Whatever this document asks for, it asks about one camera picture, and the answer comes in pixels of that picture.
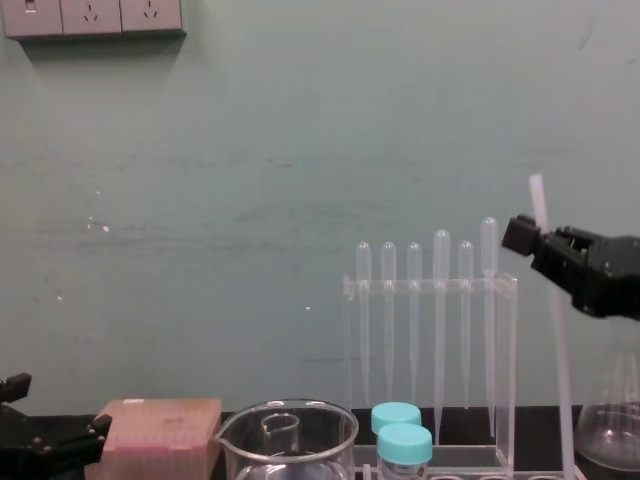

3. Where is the white stirring rod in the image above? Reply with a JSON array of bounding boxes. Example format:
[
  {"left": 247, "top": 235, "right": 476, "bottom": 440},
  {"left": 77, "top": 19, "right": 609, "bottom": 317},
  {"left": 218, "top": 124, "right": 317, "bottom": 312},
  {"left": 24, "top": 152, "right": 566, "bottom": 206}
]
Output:
[{"left": 528, "top": 172, "right": 579, "bottom": 480}]

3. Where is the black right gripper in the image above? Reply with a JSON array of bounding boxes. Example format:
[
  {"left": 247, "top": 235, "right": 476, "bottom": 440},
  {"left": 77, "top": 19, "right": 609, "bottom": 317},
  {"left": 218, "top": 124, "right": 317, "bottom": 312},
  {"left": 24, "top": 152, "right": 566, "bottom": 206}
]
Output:
[{"left": 501, "top": 213, "right": 640, "bottom": 322}]

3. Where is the small glass beaker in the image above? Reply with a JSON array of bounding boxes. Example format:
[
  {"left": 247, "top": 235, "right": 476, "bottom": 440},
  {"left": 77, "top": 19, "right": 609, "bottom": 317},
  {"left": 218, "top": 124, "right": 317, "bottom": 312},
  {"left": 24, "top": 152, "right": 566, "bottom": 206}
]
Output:
[{"left": 260, "top": 413, "right": 301, "bottom": 457}]

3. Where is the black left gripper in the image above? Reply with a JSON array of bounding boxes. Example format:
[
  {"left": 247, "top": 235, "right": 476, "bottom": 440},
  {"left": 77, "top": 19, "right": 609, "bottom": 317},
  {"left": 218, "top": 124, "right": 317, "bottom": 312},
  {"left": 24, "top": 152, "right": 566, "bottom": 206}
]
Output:
[{"left": 0, "top": 372, "right": 114, "bottom": 480}]

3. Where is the clear acrylic pipette rack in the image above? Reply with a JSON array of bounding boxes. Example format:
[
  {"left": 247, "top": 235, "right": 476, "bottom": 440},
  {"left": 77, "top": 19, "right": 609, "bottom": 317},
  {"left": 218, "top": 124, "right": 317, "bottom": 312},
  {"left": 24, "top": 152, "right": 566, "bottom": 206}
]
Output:
[{"left": 341, "top": 272, "right": 519, "bottom": 472}]

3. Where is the small clear plastic pipette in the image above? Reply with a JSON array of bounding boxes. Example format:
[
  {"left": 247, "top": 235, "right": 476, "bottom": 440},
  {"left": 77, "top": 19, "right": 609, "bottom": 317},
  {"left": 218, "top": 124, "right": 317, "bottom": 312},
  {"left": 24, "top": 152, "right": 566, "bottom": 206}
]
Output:
[
  {"left": 355, "top": 241, "right": 372, "bottom": 409},
  {"left": 457, "top": 240, "right": 475, "bottom": 409},
  {"left": 380, "top": 241, "right": 398, "bottom": 404},
  {"left": 405, "top": 241, "right": 423, "bottom": 402}
]

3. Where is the large glass beaker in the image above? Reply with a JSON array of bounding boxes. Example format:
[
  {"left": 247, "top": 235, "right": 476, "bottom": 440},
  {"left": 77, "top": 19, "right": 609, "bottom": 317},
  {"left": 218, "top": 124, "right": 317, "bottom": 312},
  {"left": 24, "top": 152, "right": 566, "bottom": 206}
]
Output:
[{"left": 214, "top": 398, "right": 361, "bottom": 480}]

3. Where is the pink pipette tip box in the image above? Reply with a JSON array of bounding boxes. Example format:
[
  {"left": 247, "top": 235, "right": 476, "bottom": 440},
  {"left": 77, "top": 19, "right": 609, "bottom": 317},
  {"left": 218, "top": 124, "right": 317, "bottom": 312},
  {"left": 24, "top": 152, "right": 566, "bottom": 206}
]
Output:
[{"left": 83, "top": 398, "right": 224, "bottom": 480}]

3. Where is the large clear plastic pipette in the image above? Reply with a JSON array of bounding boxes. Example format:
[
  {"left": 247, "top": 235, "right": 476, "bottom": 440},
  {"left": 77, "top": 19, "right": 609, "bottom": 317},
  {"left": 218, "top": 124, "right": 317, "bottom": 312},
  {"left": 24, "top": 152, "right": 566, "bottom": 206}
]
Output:
[
  {"left": 432, "top": 229, "right": 451, "bottom": 446},
  {"left": 480, "top": 216, "right": 499, "bottom": 437}
]

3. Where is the clear acrylic tube rack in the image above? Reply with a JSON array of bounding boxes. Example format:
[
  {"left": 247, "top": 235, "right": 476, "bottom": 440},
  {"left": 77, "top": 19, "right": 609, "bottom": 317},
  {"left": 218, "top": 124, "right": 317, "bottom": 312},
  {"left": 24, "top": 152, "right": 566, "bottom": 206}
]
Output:
[{"left": 351, "top": 462, "right": 585, "bottom": 480}]

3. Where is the glass conical flask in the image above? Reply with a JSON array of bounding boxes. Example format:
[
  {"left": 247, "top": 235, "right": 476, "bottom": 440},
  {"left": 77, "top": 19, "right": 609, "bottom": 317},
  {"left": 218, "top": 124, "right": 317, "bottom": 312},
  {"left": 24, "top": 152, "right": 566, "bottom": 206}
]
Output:
[{"left": 574, "top": 349, "right": 640, "bottom": 480}]

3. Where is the grey wall socket panel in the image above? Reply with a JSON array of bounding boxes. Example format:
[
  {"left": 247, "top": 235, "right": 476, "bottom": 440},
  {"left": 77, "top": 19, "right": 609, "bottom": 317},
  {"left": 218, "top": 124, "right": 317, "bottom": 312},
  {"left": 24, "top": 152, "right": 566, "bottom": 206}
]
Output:
[{"left": 1, "top": 0, "right": 188, "bottom": 41}]

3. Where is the teal capped clear vial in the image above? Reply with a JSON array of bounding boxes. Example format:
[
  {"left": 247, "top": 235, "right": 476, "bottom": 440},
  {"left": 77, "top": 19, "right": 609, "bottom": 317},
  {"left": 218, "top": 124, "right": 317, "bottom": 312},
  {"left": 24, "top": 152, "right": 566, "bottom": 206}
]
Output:
[
  {"left": 370, "top": 402, "right": 423, "bottom": 446},
  {"left": 376, "top": 423, "right": 434, "bottom": 480}
]

